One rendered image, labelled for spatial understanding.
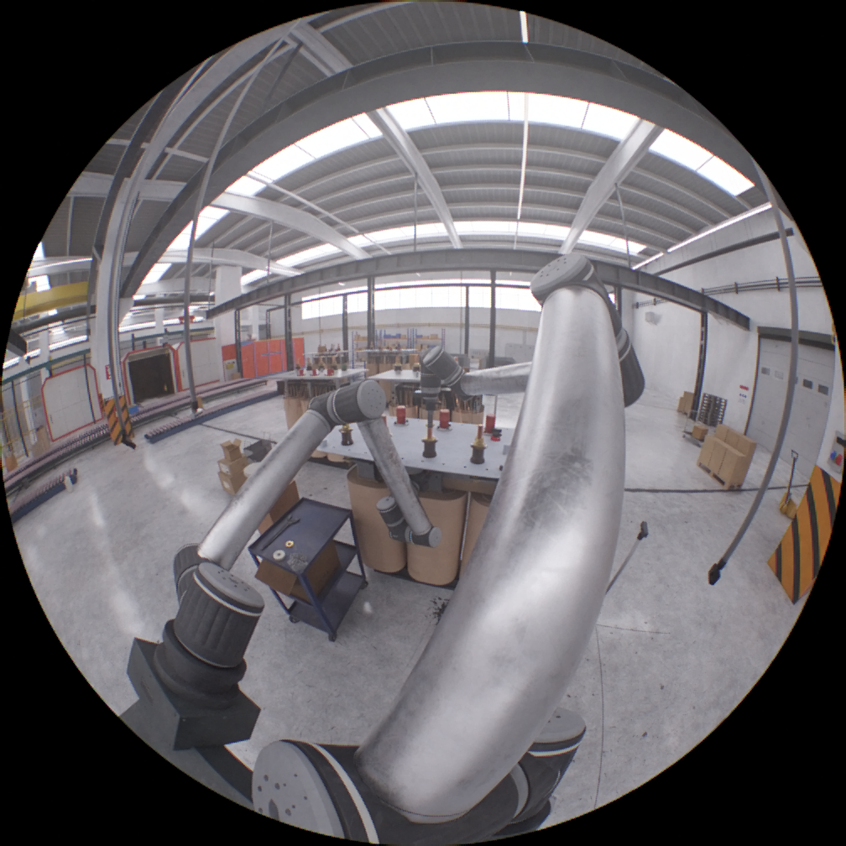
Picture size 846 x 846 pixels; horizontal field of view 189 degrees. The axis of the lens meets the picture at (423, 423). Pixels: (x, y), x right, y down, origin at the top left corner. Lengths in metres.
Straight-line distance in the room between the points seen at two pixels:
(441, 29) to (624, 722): 10.69
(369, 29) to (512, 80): 5.83
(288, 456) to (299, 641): 1.68
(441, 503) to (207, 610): 1.33
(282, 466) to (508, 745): 0.92
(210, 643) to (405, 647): 1.64
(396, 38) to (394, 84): 5.60
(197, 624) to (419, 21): 8.99
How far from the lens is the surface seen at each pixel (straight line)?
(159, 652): 0.86
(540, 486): 0.21
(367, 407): 0.90
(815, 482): 4.74
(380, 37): 8.79
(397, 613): 2.28
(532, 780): 0.45
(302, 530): 1.77
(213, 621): 0.69
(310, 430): 1.01
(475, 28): 8.70
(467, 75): 3.23
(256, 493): 0.92
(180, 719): 0.76
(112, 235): 11.73
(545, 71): 3.24
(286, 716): 2.17
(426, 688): 0.22
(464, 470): 1.31
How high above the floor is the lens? 1.99
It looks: 19 degrees down
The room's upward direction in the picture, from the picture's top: straight up
